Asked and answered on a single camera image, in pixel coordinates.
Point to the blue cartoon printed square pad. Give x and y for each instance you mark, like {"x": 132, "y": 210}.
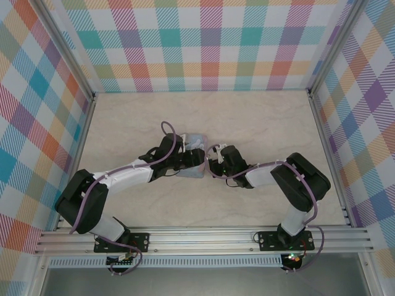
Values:
{"x": 191, "y": 174}

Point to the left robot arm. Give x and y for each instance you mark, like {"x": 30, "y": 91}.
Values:
{"x": 123, "y": 175}

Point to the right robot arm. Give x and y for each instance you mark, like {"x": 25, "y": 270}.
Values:
{"x": 319, "y": 182}

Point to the grey metal shelf panel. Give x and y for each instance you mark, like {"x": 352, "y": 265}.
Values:
{"x": 200, "y": 282}

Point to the circuit board with orange connector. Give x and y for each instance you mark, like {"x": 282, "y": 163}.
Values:
{"x": 294, "y": 259}

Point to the small green circuit board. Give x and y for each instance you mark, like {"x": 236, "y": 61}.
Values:
{"x": 118, "y": 261}

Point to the long aluminium mounting rail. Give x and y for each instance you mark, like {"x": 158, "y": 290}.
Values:
{"x": 200, "y": 240}

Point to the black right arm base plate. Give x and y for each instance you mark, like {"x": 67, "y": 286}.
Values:
{"x": 268, "y": 240}

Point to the aluminium table side rail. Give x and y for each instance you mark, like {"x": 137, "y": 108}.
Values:
{"x": 78, "y": 148}
{"x": 331, "y": 160}

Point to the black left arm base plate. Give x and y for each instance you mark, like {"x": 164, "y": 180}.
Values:
{"x": 142, "y": 242}

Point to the aluminium frame post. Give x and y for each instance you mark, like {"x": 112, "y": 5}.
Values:
{"x": 336, "y": 49}
{"x": 64, "y": 49}

